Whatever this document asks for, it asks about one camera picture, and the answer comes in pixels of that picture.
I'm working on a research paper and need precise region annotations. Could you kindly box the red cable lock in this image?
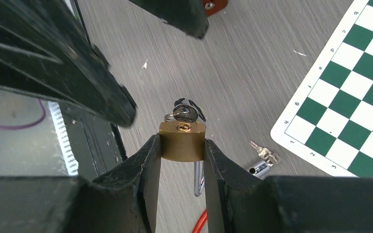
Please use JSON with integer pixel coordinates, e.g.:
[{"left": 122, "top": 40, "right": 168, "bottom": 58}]
[{"left": 192, "top": 161, "right": 270, "bottom": 233}]

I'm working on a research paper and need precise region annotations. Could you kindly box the purple cable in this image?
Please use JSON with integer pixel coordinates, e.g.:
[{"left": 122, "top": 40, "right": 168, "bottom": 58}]
[{"left": 0, "top": 99, "right": 47, "bottom": 131}]

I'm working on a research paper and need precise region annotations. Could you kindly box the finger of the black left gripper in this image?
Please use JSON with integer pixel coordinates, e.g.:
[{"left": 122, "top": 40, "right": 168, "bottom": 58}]
[
  {"left": 131, "top": 0, "right": 209, "bottom": 39},
  {"left": 0, "top": 0, "right": 136, "bottom": 127}
]

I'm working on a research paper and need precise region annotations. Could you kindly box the green white chess mat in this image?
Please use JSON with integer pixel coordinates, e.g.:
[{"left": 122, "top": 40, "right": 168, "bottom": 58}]
[{"left": 271, "top": 0, "right": 373, "bottom": 178}]

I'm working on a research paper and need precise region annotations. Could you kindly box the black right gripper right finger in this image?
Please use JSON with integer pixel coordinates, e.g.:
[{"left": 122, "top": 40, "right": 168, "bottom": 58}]
[{"left": 203, "top": 139, "right": 373, "bottom": 233}]

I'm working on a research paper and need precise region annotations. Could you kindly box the brass padlock with long shackle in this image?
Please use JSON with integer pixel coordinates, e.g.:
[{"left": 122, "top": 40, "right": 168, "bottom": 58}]
[{"left": 159, "top": 121, "right": 206, "bottom": 197}]

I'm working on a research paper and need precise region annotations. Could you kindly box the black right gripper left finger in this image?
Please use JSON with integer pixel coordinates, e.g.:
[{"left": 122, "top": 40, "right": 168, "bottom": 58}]
[{"left": 0, "top": 134, "right": 161, "bottom": 233}]

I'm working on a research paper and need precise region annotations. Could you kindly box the key with ring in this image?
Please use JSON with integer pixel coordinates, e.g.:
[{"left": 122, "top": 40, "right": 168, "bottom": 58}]
[{"left": 164, "top": 98, "right": 206, "bottom": 124}]

